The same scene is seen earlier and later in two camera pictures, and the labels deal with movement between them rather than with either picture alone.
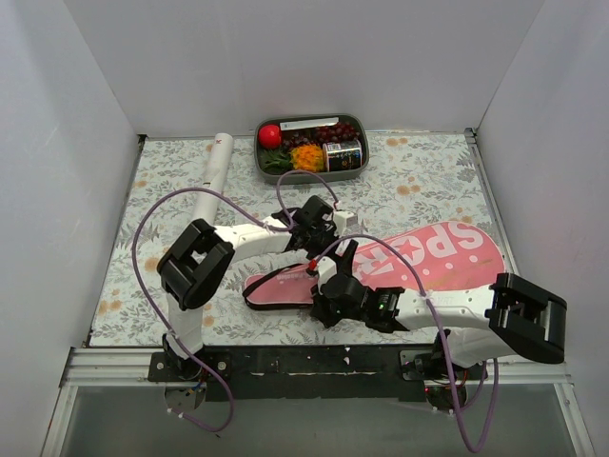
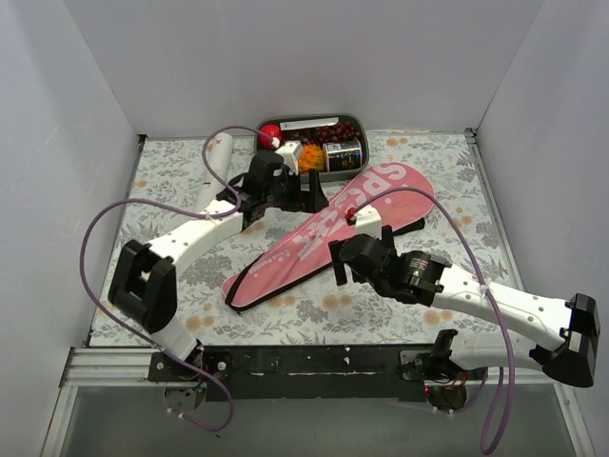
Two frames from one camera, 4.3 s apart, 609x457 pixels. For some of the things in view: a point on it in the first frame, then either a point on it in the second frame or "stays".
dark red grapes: x=335 y=132 stays
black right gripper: x=340 y=268 → x=360 y=252
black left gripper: x=313 y=215 → x=295 y=191
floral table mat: x=387 y=260 stays
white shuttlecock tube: x=206 y=202 stays
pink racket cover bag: x=445 y=255 → x=305 y=249
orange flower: x=307 y=157 stays
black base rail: x=311 y=372 stays
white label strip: x=306 y=124 stays
